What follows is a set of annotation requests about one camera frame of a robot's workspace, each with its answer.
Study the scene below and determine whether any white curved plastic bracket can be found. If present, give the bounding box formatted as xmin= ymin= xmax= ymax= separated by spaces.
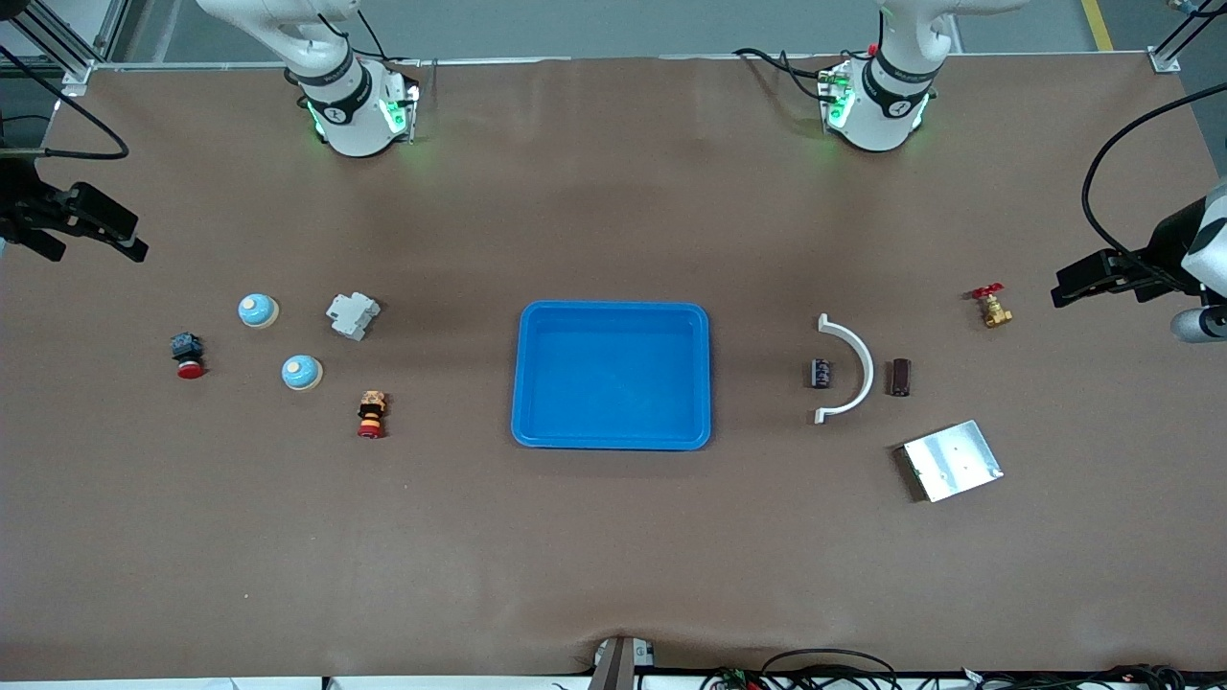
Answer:
xmin=814 ymin=313 xmax=876 ymax=425

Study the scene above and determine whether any brown table cover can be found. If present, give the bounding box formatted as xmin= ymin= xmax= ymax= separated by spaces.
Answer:
xmin=0 ymin=53 xmax=1227 ymax=681

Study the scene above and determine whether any black base cable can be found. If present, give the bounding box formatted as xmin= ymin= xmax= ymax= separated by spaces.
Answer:
xmin=350 ymin=8 xmax=423 ymax=92
xmin=733 ymin=46 xmax=837 ymax=102

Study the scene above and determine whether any aluminium frame profile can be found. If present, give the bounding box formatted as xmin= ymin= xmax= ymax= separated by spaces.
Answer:
xmin=0 ymin=0 xmax=130 ymax=97
xmin=1148 ymin=0 xmax=1227 ymax=75

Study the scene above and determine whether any metal table clamp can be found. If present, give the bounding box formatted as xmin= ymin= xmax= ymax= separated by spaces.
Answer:
xmin=590 ymin=635 xmax=658 ymax=690

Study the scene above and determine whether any blue plastic tray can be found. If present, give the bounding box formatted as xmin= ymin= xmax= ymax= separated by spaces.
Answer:
xmin=511 ymin=301 xmax=712 ymax=451

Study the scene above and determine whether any black cable bundle with connectors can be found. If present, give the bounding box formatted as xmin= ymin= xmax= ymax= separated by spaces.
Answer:
xmin=700 ymin=649 xmax=902 ymax=690

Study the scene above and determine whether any silver metal plate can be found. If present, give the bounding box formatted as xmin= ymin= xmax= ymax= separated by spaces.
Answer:
xmin=899 ymin=420 xmax=1005 ymax=503

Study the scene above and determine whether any brass valve with red handle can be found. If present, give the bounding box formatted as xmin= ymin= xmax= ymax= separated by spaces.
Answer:
xmin=970 ymin=284 xmax=1014 ymax=329

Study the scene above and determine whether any black left base cable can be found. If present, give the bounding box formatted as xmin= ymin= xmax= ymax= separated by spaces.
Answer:
xmin=733 ymin=46 xmax=837 ymax=102

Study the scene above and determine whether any white circuit breaker module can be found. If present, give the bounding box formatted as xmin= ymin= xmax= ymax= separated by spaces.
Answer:
xmin=326 ymin=292 xmax=382 ymax=342

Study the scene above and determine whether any black right base cable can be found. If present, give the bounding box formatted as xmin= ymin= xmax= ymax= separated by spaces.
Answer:
xmin=350 ymin=8 xmax=423 ymax=92

